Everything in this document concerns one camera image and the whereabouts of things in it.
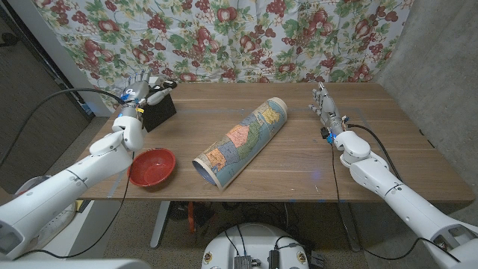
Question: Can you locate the white robot torso edge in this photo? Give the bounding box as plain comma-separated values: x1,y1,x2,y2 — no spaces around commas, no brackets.
0,258,152,269

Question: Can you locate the black fan under table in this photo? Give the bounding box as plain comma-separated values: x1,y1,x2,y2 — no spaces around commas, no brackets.
167,201,190,222

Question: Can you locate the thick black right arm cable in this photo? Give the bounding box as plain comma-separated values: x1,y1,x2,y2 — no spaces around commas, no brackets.
347,123,404,182

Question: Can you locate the dark brown door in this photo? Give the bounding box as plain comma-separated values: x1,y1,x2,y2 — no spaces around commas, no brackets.
0,7,94,195

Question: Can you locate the black door handle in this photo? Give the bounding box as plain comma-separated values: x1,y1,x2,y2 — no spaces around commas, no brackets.
0,32,19,49

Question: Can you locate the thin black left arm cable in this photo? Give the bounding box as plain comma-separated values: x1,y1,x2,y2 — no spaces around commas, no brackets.
14,151,136,259

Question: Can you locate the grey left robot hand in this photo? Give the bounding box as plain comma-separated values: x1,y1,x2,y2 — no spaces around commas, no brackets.
122,69,173,111

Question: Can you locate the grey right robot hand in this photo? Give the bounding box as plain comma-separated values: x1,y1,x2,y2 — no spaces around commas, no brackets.
308,81,350,135

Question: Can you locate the floral fruit print backdrop cloth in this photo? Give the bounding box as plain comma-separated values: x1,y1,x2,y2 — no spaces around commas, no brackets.
31,0,415,111

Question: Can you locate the dark table leg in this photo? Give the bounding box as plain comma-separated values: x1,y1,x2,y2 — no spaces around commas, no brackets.
335,201,362,253

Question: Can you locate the white bin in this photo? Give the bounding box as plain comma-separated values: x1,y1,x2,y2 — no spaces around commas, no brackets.
16,174,78,247

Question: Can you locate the red bowl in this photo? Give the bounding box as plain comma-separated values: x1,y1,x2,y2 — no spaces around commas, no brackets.
127,147,176,188

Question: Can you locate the black cable on floor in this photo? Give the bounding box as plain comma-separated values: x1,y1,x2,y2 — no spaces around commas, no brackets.
364,238,462,263

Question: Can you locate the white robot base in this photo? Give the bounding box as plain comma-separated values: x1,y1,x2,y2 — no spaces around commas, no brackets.
201,223,311,269

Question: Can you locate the rolled colourful map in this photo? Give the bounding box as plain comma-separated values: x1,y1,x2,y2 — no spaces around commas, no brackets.
192,96,288,192

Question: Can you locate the yellow and black item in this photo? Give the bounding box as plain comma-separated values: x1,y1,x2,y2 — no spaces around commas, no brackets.
74,200,93,214

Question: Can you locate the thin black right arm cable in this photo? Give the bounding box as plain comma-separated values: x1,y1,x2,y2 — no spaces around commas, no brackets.
330,143,341,202

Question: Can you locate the white table leg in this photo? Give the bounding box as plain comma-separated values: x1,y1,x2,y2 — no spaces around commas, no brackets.
149,200,172,250

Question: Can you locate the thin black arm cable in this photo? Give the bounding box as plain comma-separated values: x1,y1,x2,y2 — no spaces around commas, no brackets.
14,151,136,259
330,143,341,202

